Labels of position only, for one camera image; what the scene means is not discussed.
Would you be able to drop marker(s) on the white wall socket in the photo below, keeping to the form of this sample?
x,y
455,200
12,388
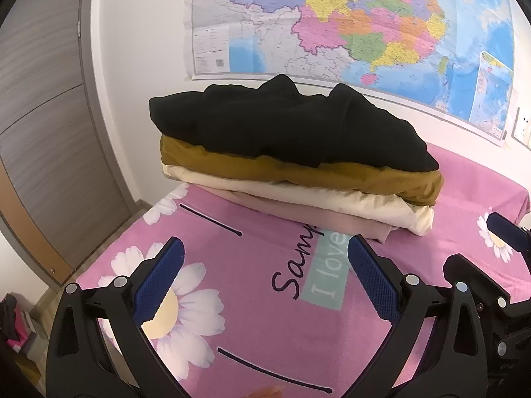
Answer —
x,y
523,128

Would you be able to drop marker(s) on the pink floral printed blanket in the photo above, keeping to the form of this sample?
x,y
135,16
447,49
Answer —
x,y
257,298

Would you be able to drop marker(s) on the mustard folded garment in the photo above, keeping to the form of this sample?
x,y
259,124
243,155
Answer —
x,y
332,178

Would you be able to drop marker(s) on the black garment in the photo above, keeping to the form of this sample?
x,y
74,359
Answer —
x,y
290,124

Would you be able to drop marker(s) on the colourful wall map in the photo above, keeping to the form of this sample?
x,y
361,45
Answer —
x,y
352,29

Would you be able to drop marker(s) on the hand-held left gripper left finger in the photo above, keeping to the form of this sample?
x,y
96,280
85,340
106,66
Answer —
x,y
159,288

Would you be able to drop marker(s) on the black and pink bag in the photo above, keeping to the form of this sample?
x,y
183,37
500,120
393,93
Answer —
x,y
14,323

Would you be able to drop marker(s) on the grey wooden wardrobe door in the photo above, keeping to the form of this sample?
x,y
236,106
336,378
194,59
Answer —
x,y
45,132

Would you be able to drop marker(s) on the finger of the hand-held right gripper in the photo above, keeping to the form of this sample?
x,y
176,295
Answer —
x,y
477,277
510,232

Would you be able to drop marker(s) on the pale pink folded garment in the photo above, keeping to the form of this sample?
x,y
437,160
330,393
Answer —
x,y
332,219

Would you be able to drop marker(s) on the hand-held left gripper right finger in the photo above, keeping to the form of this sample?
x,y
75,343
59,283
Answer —
x,y
371,284

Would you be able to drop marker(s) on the cream folded garment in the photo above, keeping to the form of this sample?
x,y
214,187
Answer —
x,y
352,207

